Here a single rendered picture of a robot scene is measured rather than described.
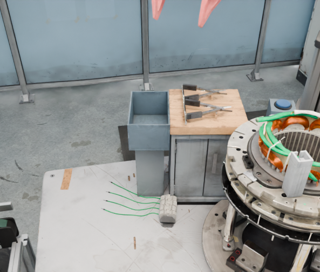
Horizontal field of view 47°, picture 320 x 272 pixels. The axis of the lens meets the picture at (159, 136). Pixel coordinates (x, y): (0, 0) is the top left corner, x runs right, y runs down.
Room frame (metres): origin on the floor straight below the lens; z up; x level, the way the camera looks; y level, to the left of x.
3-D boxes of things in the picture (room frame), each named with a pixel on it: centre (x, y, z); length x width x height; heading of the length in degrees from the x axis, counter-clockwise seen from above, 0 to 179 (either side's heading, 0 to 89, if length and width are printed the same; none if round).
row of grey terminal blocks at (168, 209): (0.71, -0.02, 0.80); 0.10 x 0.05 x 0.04; 175
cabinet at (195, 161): (0.84, -0.13, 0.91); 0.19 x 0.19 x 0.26; 0
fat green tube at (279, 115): (0.67, -0.28, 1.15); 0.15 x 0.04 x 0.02; 96
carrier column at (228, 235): (0.60, -0.18, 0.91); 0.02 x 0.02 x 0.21
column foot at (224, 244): (0.60, -0.18, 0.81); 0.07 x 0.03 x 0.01; 178
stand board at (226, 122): (0.84, -0.13, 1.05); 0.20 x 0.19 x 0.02; 90
